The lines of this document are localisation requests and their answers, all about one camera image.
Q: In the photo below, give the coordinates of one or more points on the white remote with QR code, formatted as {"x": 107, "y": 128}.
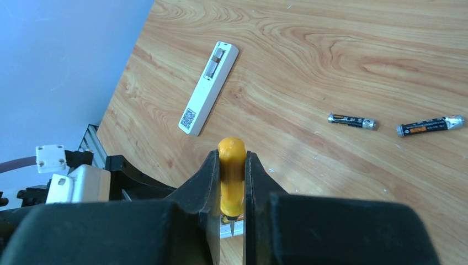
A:
{"x": 208, "y": 88}

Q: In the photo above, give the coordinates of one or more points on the yellow handled screwdriver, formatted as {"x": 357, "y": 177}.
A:
{"x": 232, "y": 158}

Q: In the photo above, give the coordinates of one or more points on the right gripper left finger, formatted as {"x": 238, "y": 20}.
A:
{"x": 182, "y": 228}

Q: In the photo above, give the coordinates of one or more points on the black AAA battery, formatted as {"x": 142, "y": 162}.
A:
{"x": 444, "y": 123}
{"x": 357, "y": 122}

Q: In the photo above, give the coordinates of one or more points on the white remote orange battery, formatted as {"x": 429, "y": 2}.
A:
{"x": 230, "y": 228}

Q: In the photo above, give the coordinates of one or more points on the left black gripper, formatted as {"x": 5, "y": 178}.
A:
{"x": 128, "y": 183}

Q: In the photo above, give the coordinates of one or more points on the aluminium frame rail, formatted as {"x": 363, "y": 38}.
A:
{"x": 90, "y": 142}

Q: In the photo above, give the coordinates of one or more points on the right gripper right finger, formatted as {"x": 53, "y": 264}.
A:
{"x": 282, "y": 228}

